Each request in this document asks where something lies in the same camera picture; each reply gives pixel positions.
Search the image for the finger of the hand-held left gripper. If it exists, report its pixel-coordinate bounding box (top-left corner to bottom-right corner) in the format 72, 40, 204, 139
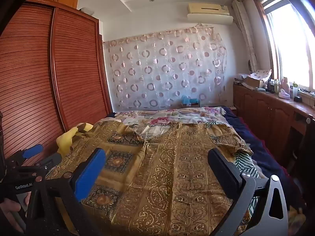
6, 144, 44, 170
21, 152, 62, 181

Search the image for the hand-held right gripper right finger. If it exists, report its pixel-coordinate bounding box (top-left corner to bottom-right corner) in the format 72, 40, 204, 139
207, 148, 289, 236

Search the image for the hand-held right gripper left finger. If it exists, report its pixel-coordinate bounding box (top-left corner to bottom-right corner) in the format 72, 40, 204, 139
26, 147, 107, 236

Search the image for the golden patterned shirt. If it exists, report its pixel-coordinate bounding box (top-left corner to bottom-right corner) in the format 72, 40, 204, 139
45, 120, 254, 236

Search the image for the person's left hand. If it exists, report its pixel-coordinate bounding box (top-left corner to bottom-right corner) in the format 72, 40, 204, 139
0, 192, 32, 234

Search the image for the palm leaf printed blanket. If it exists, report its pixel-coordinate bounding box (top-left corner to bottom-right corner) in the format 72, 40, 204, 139
233, 151, 267, 217

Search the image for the yellow plush toy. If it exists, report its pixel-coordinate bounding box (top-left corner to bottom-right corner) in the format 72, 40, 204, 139
56, 122, 94, 156

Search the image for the navy blue blanket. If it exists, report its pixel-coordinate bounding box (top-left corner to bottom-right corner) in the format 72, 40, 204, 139
221, 107, 303, 212

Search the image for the wooden low cabinet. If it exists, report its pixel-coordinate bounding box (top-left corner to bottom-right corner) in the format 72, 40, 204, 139
233, 82, 315, 175

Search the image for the teal box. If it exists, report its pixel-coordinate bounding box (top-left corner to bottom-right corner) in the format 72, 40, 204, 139
182, 95, 201, 107

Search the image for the floral blanket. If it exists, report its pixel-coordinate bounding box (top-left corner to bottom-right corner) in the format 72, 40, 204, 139
114, 106, 228, 138

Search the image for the wooden louvered wardrobe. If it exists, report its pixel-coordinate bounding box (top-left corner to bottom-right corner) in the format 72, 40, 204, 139
0, 1, 114, 175

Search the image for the cardboard box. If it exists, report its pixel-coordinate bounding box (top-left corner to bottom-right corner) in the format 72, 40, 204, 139
245, 76, 265, 89
237, 69, 273, 81

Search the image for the circle patterned sheer curtain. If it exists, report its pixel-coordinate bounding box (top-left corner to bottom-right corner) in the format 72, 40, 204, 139
103, 26, 228, 110

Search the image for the beige window curtain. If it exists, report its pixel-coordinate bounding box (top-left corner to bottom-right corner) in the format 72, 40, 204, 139
231, 0, 259, 73

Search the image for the bright window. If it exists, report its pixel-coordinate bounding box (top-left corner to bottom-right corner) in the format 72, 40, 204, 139
252, 0, 315, 109

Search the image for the cream air conditioner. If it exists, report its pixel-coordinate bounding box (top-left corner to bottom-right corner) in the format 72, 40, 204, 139
186, 2, 234, 25

